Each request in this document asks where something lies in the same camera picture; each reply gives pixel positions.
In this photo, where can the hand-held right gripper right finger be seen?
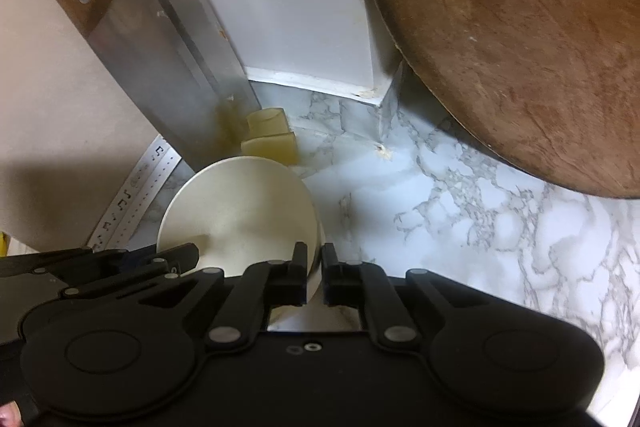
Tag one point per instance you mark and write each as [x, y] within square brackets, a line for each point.
[328, 269]

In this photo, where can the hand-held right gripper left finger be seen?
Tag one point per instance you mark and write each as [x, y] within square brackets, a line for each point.
[300, 269]

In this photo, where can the round wooden cutting board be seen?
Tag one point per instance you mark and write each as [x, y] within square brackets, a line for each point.
[500, 32]

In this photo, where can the metal ruler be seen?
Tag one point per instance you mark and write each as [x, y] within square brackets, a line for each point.
[135, 192]

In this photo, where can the cream cup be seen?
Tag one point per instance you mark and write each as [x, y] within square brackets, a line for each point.
[240, 207]

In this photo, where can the person's left hand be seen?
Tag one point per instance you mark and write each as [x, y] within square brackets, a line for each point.
[7, 416]

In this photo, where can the white vented cabinet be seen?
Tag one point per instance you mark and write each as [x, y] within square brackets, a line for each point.
[290, 7]

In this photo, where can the pale yellow translucent block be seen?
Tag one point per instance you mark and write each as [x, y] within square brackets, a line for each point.
[270, 142]

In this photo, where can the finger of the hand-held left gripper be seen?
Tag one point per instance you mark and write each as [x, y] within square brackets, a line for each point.
[170, 259]
[40, 263]

